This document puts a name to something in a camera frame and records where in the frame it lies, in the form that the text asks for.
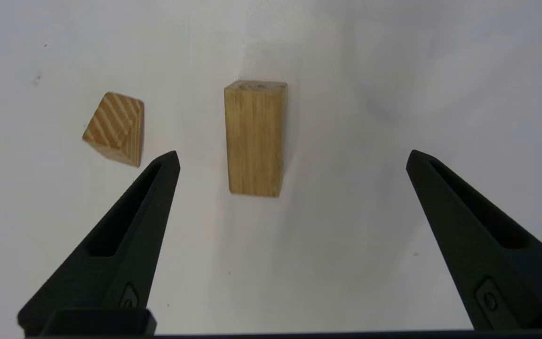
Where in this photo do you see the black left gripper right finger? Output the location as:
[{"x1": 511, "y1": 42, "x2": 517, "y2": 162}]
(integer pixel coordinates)
[{"x1": 406, "y1": 150, "x2": 542, "y2": 331}]

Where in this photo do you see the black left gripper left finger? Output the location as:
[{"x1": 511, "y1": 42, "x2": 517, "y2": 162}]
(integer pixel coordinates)
[{"x1": 18, "y1": 151, "x2": 181, "y2": 336}]

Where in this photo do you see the arched wooden building block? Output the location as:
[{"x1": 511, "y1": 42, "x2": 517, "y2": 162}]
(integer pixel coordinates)
[{"x1": 224, "y1": 80, "x2": 288, "y2": 197}]

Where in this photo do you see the triangular wooden building block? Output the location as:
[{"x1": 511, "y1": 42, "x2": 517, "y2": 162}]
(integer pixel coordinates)
[{"x1": 82, "y1": 92, "x2": 144, "y2": 168}]

